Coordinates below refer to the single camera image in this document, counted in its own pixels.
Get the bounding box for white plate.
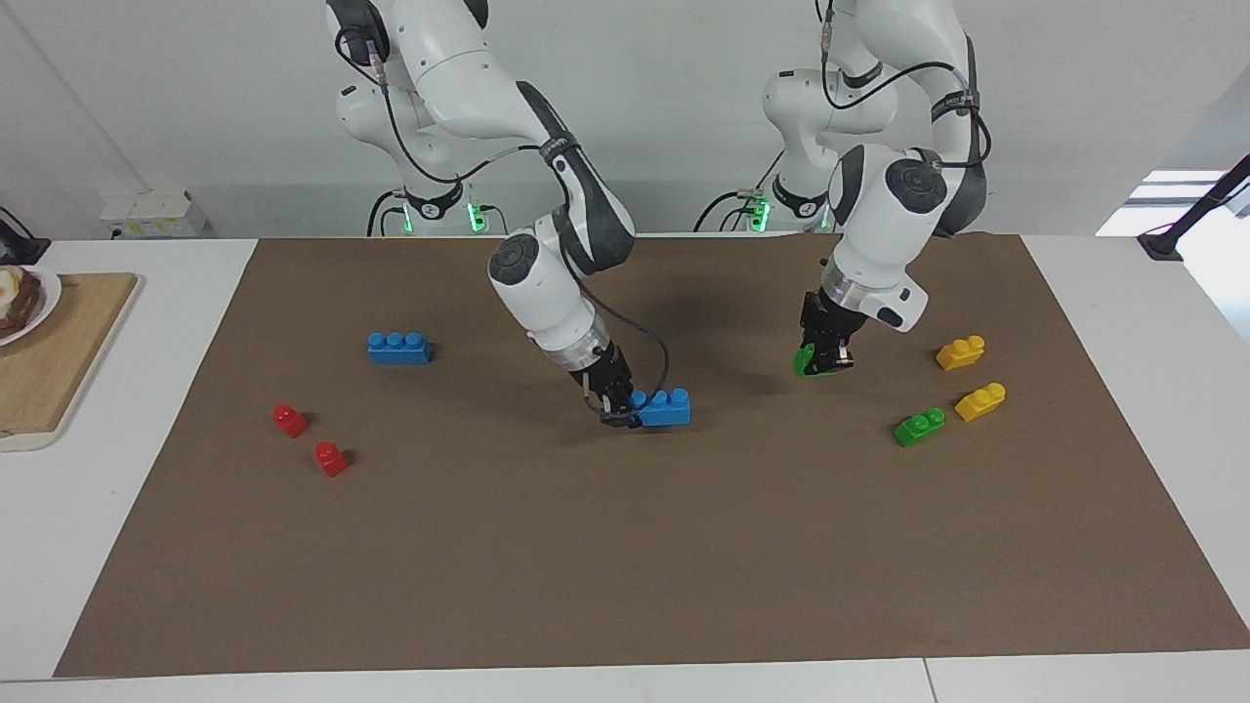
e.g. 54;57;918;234
0;266;63;347

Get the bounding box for brown table mat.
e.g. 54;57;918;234
54;234;1250;679

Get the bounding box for black left base cable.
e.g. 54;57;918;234
693;146;787;233

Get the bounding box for black clamp stand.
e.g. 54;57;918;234
1138;154;1250;263

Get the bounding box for wooden cutting board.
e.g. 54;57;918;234
0;272;144;452

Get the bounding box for toast with fried egg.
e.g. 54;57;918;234
0;269;45;341

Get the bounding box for black right base cable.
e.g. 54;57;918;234
367;189;407;237

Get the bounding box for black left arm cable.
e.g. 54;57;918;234
820;0;993;169

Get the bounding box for black base cable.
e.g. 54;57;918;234
693;146;787;233
367;189;407;237

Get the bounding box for black device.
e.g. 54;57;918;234
0;207;52;267

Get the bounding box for yellow two-stud toy brick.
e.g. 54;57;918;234
936;335;986;372
954;382;1007;423

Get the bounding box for blue three-stud toy brick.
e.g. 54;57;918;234
367;332;433;365
630;388;692;429

